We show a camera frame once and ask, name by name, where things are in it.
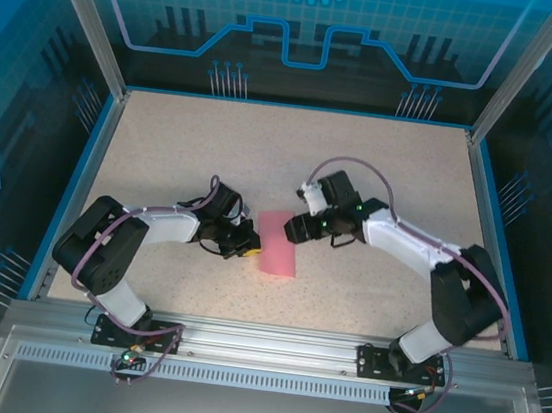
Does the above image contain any metal tray panel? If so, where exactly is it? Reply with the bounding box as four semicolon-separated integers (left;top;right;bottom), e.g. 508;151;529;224
0;323;552;413

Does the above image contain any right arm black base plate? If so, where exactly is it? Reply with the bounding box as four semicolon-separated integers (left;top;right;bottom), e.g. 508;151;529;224
354;342;446;389

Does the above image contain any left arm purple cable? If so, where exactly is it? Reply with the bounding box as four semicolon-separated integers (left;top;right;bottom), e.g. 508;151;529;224
58;158;223;393

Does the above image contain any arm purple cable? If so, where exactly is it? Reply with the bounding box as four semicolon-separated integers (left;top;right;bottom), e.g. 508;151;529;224
58;158;223;393
280;150;530;413

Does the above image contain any cable connector with green light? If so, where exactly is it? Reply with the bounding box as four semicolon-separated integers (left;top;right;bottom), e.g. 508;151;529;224
403;383;436;402
119;342;147;368

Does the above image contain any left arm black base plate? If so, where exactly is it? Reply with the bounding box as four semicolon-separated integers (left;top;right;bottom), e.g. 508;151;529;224
91;311;187;357

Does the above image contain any aluminium side rail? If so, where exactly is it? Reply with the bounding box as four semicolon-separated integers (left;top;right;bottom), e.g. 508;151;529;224
439;128;552;362
25;80;131;310

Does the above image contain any aluminium frame post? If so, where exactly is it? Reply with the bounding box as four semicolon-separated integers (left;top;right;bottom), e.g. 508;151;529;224
26;0;142;99
468;0;552;151

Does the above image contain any aluminium mounting rail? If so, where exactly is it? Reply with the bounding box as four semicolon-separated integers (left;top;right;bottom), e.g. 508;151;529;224
2;292;539;400

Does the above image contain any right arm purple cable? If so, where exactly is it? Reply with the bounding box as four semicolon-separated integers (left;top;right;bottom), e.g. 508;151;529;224
280;150;530;413

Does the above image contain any pink cloth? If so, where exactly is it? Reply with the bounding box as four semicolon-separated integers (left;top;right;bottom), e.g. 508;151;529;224
249;207;304;279

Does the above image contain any slotted grey cable duct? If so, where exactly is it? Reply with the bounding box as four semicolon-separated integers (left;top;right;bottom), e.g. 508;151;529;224
14;341;500;413

